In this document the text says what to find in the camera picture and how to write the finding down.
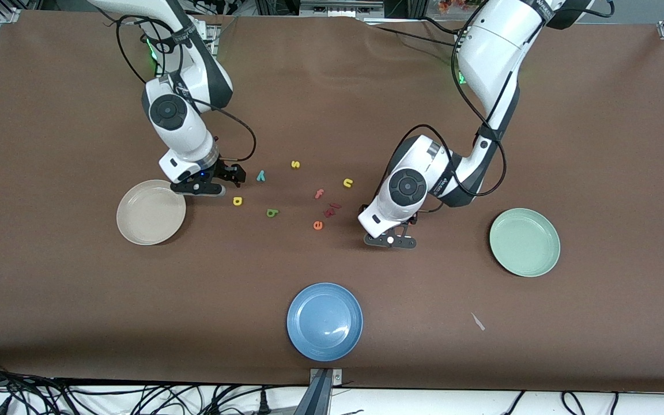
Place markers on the blue plate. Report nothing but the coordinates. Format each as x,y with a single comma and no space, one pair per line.
324,321

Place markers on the white paper scrap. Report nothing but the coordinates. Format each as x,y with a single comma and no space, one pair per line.
478,321

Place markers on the orange flowers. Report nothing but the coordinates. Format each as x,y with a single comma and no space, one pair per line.
459,6

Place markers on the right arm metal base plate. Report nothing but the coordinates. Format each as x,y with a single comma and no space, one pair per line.
212,40

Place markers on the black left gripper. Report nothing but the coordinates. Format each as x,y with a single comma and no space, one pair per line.
414,220

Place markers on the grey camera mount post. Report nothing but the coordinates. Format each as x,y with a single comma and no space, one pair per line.
319,395

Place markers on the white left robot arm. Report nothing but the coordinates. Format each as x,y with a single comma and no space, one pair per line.
499,52

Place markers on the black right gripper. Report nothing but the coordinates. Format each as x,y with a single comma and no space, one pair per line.
224,171

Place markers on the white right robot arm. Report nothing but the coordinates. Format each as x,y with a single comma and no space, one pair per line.
170,109

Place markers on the grey metal box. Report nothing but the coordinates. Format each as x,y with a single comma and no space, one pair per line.
340,8

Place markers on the light green plate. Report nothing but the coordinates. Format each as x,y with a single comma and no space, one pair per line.
524,242

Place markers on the brown table cover sheet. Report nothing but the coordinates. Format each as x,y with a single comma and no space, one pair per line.
332,104

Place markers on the teal letter y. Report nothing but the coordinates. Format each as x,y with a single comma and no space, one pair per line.
260,176

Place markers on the beige brown plate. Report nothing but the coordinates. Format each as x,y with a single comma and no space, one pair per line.
147,216

